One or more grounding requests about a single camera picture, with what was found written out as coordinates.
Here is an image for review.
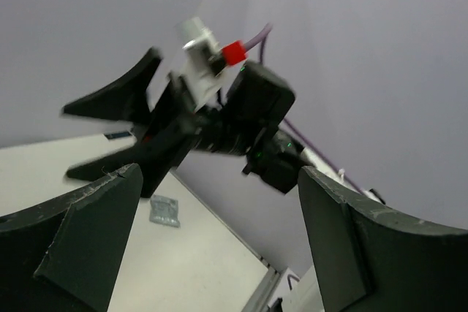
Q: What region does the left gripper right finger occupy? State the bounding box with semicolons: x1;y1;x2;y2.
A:
298;167;467;311

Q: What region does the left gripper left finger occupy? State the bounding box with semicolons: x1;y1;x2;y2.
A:
1;164;143;311

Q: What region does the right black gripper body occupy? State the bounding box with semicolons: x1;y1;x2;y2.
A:
133;74;197;199

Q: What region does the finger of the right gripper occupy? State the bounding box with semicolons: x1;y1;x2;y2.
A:
62;47;162;124
65;142;146;181

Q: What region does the silver grey sachet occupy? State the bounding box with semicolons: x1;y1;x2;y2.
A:
149;194;181;228

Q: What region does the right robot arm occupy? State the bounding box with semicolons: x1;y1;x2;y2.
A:
62;42;312;198

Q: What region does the blue table label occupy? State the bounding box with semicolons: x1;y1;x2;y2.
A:
104;130;134;140

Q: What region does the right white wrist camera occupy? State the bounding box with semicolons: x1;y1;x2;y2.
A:
175;17;247;111

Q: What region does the aluminium right rail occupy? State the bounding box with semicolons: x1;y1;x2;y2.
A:
170;170;280;312

